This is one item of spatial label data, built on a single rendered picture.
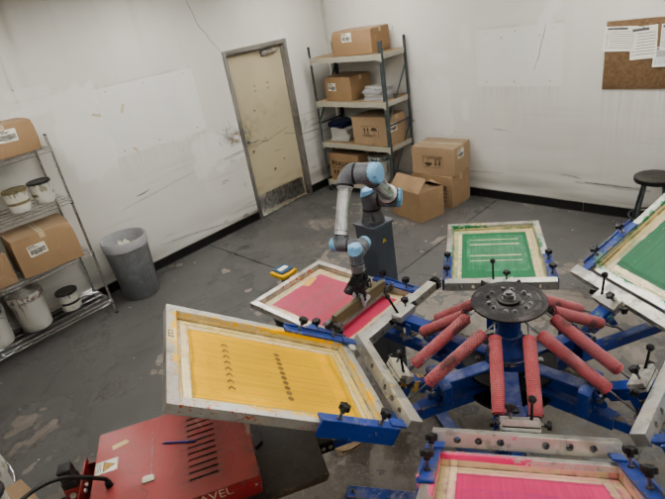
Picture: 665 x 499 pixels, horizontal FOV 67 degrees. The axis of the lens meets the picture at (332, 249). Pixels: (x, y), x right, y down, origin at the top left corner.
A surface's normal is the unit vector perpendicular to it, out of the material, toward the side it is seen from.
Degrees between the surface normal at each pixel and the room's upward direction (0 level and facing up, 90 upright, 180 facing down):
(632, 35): 89
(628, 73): 90
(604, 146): 90
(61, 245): 90
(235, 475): 0
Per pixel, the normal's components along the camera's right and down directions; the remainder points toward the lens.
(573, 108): -0.67, 0.42
